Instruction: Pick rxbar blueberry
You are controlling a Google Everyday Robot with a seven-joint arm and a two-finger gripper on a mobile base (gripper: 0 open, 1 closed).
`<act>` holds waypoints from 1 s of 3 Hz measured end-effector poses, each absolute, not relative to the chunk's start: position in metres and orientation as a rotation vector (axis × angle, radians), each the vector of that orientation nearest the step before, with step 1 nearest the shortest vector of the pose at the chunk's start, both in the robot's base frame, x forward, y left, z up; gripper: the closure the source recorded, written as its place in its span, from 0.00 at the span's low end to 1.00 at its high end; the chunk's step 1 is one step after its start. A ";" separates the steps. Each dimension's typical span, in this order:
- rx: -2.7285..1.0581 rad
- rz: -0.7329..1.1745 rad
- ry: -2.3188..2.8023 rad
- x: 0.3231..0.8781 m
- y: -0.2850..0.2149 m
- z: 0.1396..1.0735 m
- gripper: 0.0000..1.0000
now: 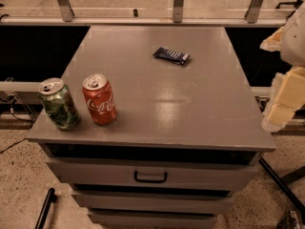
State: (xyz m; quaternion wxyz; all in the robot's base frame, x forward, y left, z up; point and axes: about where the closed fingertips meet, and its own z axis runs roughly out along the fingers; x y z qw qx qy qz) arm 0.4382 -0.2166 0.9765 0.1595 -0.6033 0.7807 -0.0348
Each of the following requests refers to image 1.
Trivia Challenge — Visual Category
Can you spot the black drawer handle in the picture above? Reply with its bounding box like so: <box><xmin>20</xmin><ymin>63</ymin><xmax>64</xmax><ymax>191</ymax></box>
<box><xmin>133</xmin><ymin>171</ymin><xmax>168</xmax><ymax>184</ymax></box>

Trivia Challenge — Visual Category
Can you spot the green soda can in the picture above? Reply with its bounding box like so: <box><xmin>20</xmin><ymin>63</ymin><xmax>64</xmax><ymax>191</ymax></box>
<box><xmin>38</xmin><ymin>77</ymin><xmax>80</xmax><ymax>130</ymax></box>

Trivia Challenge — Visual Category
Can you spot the red coca-cola can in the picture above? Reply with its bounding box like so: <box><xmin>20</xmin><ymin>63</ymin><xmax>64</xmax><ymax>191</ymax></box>
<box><xmin>82</xmin><ymin>73</ymin><xmax>117</xmax><ymax>126</ymax></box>

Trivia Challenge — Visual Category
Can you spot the blue rxbar blueberry bar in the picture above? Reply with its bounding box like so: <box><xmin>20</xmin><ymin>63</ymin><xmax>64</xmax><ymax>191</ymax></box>
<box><xmin>153</xmin><ymin>47</ymin><xmax>190</xmax><ymax>66</ymax></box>

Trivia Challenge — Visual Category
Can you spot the black floor bar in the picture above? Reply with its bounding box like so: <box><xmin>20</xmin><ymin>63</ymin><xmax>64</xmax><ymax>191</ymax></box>
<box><xmin>34</xmin><ymin>188</ymin><xmax>56</xmax><ymax>229</ymax></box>
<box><xmin>259</xmin><ymin>157</ymin><xmax>305</xmax><ymax>222</ymax></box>

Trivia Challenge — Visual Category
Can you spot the black floor bar left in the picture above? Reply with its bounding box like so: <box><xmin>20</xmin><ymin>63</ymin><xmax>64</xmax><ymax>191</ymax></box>
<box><xmin>34</xmin><ymin>188</ymin><xmax>56</xmax><ymax>229</ymax></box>

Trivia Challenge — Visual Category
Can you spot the grey metal railing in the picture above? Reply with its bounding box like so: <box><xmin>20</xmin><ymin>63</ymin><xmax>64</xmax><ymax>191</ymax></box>
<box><xmin>0</xmin><ymin>0</ymin><xmax>296</xmax><ymax>26</ymax></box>

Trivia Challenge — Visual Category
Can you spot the grey drawer cabinet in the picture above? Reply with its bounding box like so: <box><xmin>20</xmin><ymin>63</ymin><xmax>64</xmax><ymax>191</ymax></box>
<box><xmin>29</xmin><ymin>26</ymin><xmax>275</xmax><ymax>229</ymax></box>

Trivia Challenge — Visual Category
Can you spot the black floor bar right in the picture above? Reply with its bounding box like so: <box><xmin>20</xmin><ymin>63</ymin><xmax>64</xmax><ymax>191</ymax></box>
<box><xmin>259</xmin><ymin>157</ymin><xmax>305</xmax><ymax>222</ymax></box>

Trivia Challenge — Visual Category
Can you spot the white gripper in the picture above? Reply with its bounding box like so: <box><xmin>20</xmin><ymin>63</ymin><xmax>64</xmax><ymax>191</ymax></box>
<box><xmin>260</xmin><ymin>4</ymin><xmax>305</xmax><ymax>133</ymax></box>

